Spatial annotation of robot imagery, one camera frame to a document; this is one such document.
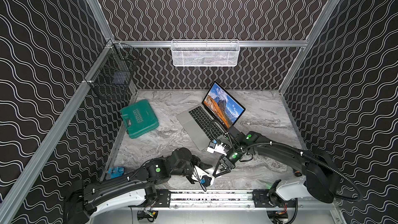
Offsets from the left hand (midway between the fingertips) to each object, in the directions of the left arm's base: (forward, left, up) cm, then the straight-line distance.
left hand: (212, 169), depth 67 cm
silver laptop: (+34, +3, -16) cm, 38 cm away
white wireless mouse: (-4, +6, +7) cm, 10 cm away
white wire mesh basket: (+71, +7, +12) cm, 72 cm away
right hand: (0, -2, -4) cm, 4 cm away
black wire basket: (+47, +63, +8) cm, 79 cm away
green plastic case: (+31, +46, -12) cm, 57 cm away
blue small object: (-1, +47, -12) cm, 49 cm away
